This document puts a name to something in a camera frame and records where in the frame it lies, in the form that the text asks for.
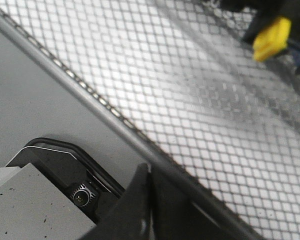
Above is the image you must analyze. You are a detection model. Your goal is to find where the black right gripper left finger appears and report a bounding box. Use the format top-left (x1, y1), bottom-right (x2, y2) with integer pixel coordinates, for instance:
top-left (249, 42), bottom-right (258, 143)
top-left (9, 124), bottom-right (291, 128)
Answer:
top-left (82, 163), bottom-right (153, 240)

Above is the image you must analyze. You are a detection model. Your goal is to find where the silver mesh tray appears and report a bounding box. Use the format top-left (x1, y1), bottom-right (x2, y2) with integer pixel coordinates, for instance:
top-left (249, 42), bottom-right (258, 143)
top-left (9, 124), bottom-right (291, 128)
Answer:
top-left (0, 0), bottom-right (300, 240)

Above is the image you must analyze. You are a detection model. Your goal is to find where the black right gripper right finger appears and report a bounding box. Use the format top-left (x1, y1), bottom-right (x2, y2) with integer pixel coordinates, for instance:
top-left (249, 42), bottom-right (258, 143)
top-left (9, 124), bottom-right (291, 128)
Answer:
top-left (150, 167), bottom-right (262, 240)

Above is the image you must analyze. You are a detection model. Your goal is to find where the red emergency stop button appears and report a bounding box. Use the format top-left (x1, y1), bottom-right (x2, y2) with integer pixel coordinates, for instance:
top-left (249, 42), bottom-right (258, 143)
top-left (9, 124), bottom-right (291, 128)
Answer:
top-left (219, 0), bottom-right (300, 75)

